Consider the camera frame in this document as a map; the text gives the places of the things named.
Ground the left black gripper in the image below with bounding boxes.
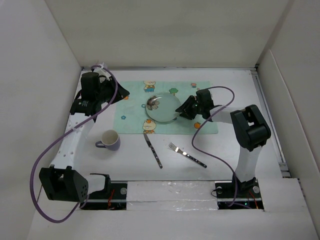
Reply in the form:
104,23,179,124
96,76,129,105

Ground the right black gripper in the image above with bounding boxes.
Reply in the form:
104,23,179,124
175,95,204,120

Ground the mint green cartoon placemat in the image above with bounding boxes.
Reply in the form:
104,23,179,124
113,81,218,135

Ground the green floral plate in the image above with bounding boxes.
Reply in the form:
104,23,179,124
145,92,181,123

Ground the purple ceramic mug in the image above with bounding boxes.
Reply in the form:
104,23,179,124
95,130,121,151

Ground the black handled steel fork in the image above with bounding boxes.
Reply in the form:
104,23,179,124
168,142,208,168

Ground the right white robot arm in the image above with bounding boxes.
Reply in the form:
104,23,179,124
175,88,271,197

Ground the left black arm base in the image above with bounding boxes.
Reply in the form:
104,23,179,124
79,181,128,211

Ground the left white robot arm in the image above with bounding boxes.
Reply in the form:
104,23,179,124
39,71,130,203

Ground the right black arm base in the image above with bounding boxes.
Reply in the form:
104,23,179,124
210,180,264,210

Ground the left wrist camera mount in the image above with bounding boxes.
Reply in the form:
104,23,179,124
94,63,111,83

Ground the black handled table knife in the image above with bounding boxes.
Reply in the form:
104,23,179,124
143,133,163,169

